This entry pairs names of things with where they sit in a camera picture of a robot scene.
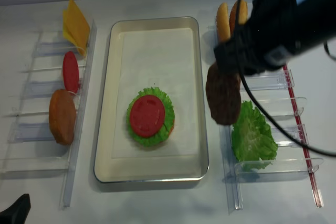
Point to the white tray liner paper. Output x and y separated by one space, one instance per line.
163 59

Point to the cream metal tray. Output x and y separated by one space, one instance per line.
108 169

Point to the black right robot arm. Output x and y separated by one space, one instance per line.
305 24

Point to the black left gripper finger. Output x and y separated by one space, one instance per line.
17 213

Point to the green lettuce on tray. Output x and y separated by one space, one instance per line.
162 134

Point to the bottom bun on tray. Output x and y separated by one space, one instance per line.
172 128

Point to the red rack rail strip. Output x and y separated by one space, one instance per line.
303 139

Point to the clear acrylic rack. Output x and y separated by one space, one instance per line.
31 147
290 163

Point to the red tomato slice in rack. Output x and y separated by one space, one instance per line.
70 72

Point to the orange bun in left rack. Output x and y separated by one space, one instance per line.
62 117

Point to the green lettuce leaf in rack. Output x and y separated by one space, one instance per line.
252 141

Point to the clear acrylic right rack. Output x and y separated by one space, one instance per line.
290 163

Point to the yellow cheese slices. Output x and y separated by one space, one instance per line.
75 27

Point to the brown meat patty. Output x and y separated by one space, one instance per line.
223 96

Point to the red tomato slice on tray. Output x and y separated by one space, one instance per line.
147 115

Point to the clear acrylic left rack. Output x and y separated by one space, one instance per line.
31 147

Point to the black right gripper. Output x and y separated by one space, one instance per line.
253 46

